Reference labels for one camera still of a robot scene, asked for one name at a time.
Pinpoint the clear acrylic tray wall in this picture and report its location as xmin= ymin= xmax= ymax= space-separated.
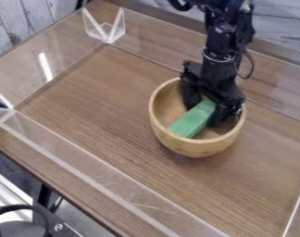
xmin=0 ymin=1 xmax=300 ymax=237

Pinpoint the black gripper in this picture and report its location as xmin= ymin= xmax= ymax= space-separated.
xmin=180 ymin=51 xmax=245 ymax=127

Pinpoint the black table leg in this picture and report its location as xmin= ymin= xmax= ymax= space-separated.
xmin=38 ymin=184 xmax=52 ymax=208

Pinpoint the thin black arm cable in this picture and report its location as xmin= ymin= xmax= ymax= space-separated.
xmin=235 ymin=47 xmax=256 ymax=81

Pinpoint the brown wooden bowl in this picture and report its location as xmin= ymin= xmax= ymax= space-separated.
xmin=149 ymin=78 xmax=247 ymax=158

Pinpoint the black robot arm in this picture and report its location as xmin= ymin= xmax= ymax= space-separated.
xmin=168 ymin=0 xmax=256 ymax=127

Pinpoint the green rectangular block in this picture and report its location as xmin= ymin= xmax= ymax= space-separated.
xmin=169 ymin=99 xmax=217 ymax=138

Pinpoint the grey metal base plate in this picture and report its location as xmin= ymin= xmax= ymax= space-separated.
xmin=0 ymin=205 xmax=81 ymax=237

